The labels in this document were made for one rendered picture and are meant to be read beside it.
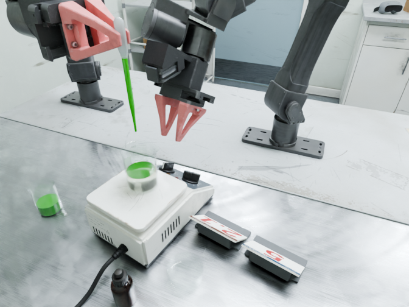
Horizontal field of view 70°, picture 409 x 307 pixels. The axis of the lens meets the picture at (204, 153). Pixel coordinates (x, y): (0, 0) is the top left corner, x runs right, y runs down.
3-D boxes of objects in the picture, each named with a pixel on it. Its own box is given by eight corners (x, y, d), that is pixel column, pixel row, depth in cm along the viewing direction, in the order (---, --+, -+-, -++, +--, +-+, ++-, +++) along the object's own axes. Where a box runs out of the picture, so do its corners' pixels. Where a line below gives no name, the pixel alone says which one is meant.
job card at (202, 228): (208, 211, 55) (209, 195, 53) (251, 232, 51) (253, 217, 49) (188, 232, 51) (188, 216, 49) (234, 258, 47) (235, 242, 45)
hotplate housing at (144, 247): (164, 173, 65) (162, 143, 60) (215, 197, 59) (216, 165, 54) (80, 243, 49) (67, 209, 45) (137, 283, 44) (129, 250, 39)
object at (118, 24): (121, 55, 37) (114, 16, 34) (128, 56, 36) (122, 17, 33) (117, 56, 36) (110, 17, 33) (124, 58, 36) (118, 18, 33)
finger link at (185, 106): (176, 145, 51) (192, 92, 50) (146, 132, 54) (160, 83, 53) (196, 145, 57) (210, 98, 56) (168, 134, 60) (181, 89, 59)
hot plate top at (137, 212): (137, 163, 54) (137, 159, 54) (190, 187, 49) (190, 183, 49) (84, 201, 46) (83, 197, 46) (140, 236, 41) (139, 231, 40)
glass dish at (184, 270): (174, 299, 42) (173, 291, 40) (162, 267, 46) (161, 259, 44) (209, 284, 44) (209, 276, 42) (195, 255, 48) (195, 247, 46)
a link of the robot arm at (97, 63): (99, 63, 83) (99, 56, 88) (66, 65, 81) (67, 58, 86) (103, 83, 87) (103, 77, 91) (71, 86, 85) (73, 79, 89)
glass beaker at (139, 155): (124, 198, 46) (115, 156, 42) (129, 176, 51) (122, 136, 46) (162, 197, 47) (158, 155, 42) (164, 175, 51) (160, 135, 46)
